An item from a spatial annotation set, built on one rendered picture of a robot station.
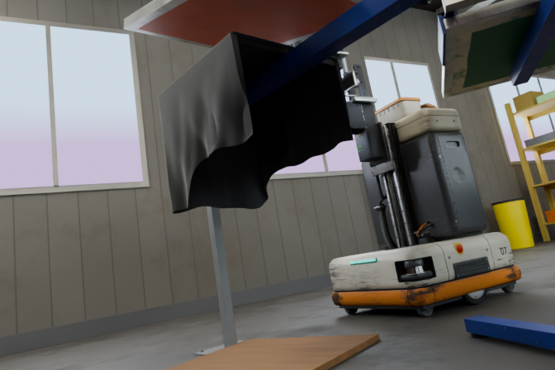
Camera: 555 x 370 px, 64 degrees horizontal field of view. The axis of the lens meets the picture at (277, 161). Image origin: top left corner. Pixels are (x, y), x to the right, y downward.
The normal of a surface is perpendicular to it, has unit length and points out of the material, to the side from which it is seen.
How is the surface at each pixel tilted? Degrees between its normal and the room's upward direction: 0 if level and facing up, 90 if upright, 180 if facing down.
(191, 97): 91
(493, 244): 90
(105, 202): 90
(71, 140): 90
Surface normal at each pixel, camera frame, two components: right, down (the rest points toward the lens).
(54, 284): 0.47, -0.27
